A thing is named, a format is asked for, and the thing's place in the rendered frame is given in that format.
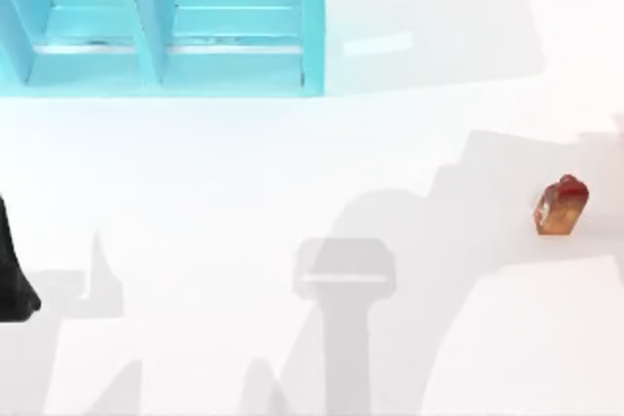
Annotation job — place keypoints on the light blue rack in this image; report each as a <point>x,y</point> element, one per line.
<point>234,21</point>

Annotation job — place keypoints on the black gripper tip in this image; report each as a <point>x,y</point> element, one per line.
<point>12,284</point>

